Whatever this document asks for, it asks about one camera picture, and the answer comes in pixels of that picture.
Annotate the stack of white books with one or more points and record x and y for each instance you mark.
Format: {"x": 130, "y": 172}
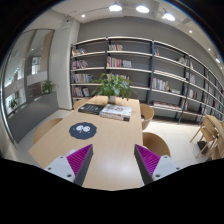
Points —
{"x": 117, "y": 112}

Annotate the wooden chair far right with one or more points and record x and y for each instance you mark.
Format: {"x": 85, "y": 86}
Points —
{"x": 147, "y": 114}

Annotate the wooden chair near right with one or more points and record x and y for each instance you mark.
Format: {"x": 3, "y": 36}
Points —
{"x": 155, "y": 144}

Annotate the wooden chair at side table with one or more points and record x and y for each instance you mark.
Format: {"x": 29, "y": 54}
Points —
{"x": 209, "y": 133}

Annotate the green potted plant on table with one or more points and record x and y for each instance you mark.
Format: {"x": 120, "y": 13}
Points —
{"x": 112, "y": 87}

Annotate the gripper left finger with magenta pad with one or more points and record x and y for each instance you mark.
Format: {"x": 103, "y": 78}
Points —
{"x": 73, "y": 167}

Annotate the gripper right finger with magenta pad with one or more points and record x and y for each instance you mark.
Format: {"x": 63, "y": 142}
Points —
{"x": 152, "y": 166}

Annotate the small potted plant by window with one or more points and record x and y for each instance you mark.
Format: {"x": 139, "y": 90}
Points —
{"x": 47, "y": 87}

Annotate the small plant on window ledge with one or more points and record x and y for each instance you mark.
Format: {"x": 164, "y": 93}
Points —
{"x": 12, "y": 103}

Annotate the black book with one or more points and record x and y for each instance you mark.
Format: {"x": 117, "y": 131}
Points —
{"x": 91, "y": 109}

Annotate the large grey bookshelf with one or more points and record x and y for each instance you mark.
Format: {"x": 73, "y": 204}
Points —
{"x": 177, "y": 85}

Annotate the wooden chair near left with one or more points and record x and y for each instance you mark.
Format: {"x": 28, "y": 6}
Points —
{"x": 43, "y": 130}

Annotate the wooden chair far left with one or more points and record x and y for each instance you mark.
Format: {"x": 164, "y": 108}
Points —
{"x": 79, "y": 103}

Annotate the wooden side table right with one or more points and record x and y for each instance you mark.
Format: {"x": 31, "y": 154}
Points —
{"x": 217, "y": 152}

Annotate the dark round mouse pad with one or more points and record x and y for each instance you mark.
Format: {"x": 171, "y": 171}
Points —
{"x": 83, "y": 130}

